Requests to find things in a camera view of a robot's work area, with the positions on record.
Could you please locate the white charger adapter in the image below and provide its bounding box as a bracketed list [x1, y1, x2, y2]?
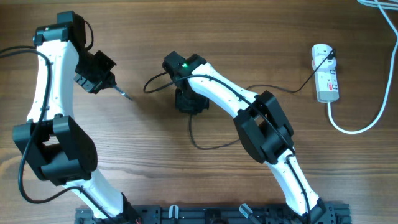
[312, 54, 336, 72]

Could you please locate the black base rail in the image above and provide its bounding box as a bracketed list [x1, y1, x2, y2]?
[73, 203, 352, 224]

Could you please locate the white power strip cord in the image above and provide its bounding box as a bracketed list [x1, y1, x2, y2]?
[326, 0, 398, 135]

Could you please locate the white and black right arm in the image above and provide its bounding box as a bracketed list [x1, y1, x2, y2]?
[162, 51, 326, 223]

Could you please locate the smartphone with blue screen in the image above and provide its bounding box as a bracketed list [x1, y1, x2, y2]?
[113, 85, 133, 101]

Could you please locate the white power strip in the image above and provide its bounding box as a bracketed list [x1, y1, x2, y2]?
[312, 44, 340, 103]

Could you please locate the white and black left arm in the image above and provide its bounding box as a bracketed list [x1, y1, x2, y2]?
[12, 11, 141, 223]

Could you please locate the black charging cable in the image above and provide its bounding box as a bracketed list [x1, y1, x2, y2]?
[188, 49, 337, 151]

